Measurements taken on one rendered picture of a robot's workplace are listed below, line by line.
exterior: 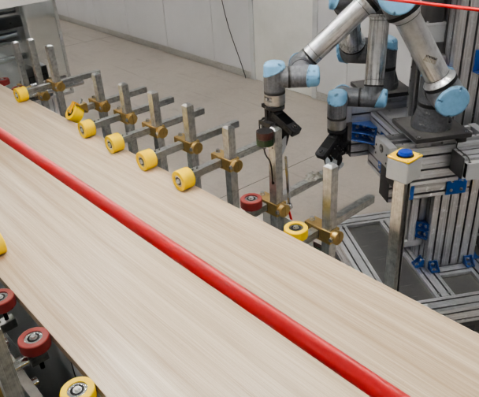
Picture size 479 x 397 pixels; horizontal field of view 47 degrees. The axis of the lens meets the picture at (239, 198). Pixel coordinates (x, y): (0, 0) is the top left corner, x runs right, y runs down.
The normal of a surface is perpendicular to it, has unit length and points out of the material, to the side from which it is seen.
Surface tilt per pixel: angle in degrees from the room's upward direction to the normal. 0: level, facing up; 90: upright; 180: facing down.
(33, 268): 0
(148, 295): 0
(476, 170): 90
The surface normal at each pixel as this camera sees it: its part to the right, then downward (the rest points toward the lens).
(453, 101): 0.07, 0.59
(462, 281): -0.06, -0.87
